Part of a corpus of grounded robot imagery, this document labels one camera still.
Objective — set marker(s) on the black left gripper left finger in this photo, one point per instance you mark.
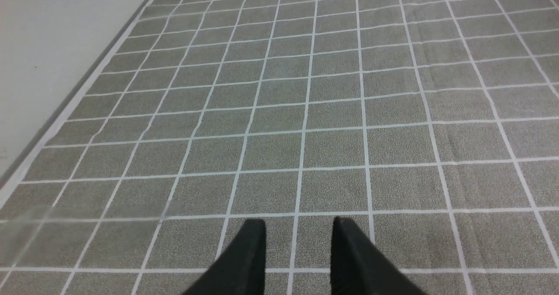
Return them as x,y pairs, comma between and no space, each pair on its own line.
240,269

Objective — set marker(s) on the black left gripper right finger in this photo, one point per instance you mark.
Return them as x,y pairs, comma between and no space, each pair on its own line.
357,267

